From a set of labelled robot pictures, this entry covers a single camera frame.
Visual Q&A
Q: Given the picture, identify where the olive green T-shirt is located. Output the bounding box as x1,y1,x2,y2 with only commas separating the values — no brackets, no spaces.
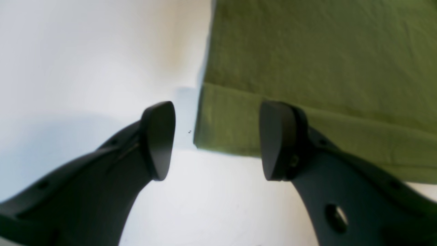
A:
194,0,437,184

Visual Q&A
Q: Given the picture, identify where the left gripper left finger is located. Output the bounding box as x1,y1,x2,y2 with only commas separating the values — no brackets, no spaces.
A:
0,101,176,246

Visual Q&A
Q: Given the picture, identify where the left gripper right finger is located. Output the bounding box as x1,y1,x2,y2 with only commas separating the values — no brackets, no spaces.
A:
259,100,437,246

